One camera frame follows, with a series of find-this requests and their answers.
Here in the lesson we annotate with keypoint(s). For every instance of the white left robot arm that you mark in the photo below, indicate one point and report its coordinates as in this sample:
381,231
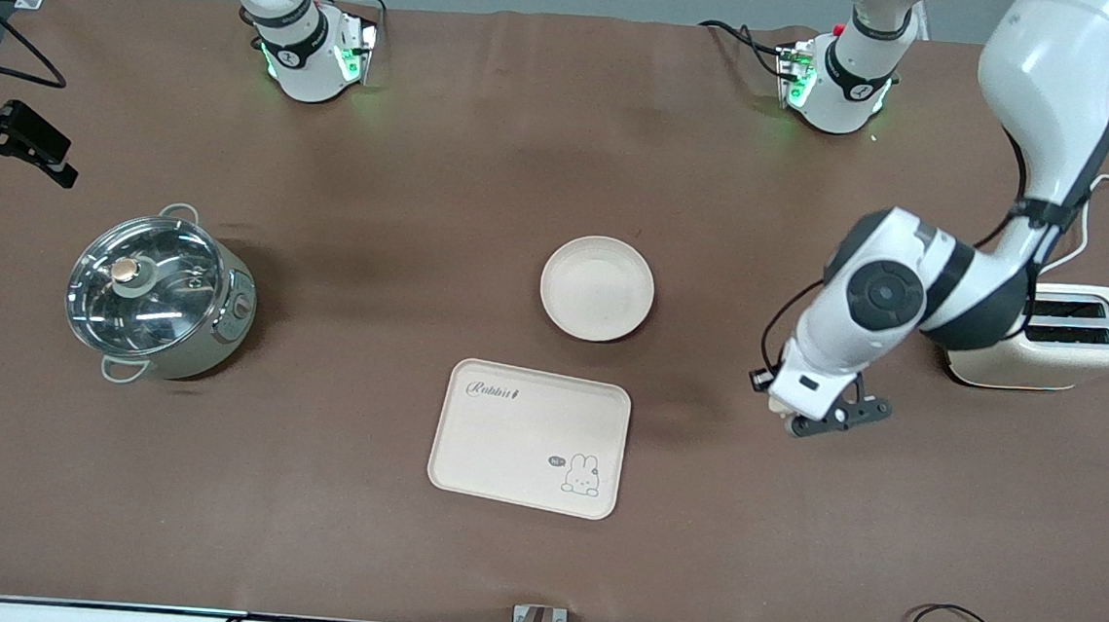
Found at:
1049,82

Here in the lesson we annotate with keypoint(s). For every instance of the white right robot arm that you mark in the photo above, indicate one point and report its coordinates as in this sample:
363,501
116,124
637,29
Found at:
304,50

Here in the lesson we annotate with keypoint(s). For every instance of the cream two-slot toaster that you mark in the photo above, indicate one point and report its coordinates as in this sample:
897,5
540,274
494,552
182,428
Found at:
1068,362

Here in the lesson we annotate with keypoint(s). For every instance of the cream rabbit print tray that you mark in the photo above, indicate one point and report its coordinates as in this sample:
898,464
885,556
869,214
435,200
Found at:
506,444

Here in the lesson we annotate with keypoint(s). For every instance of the brown table cover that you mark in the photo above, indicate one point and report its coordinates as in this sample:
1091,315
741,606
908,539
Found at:
486,170

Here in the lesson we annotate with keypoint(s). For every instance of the round cream plate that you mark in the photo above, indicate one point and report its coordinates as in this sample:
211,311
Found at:
597,290

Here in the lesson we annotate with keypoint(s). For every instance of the glass pot lid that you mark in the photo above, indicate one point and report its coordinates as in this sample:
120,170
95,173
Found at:
155,303

